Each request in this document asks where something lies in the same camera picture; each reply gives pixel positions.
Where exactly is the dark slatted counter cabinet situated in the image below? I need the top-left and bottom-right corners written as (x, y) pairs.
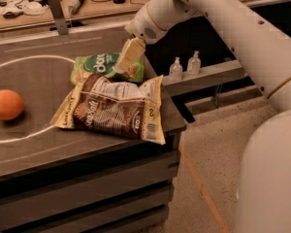
top-left (0, 128), bottom-right (182, 233)

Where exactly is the clear sanitizer bottle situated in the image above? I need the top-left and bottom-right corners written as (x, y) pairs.
top-left (169, 57), bottom-right (182, 82)
top-left (187, 50), bottom-right (201, 75)

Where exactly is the left metal bracket post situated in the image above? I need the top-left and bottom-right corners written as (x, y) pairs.
top-left (48, 0), bottom-right (69, 35)

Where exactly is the green rice chip bag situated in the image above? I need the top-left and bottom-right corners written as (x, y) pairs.
top-left (70, 52), bottom-right (145, 84)

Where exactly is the orange fruit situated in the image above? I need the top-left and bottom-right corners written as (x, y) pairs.
top-left (0, 89), bottom-right (24, 120)

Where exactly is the brown sea salt chip bag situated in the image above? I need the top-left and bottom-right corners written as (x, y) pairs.
top-left (50, 74), bottom-right (165, 145)

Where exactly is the white cloth on desk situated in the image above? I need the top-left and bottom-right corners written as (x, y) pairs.
top-left (0, 0), bottom-right (49, 17)

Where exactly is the grey metal ledge shelf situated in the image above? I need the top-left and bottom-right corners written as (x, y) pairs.
top-left (163, 60), bottom-right (245, 96)

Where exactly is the handheld tool with cable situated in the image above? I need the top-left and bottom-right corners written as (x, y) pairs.
top-left (68, 0), bottom-right (84, 15)

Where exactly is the right clear sanitizer bottle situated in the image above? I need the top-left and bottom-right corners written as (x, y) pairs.
top-left (187, 50), bottom-right (201, 75)

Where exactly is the left clear sanitizer bottle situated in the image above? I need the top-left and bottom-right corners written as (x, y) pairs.
top-left (169, 57), bottom-right (182, 82)

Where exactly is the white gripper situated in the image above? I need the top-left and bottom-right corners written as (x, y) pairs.
top-left (113, 0), bottom-right (199, 74)

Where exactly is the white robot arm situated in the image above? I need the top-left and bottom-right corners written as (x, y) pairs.
top-left (126, 0), bottom-right (291, 233)

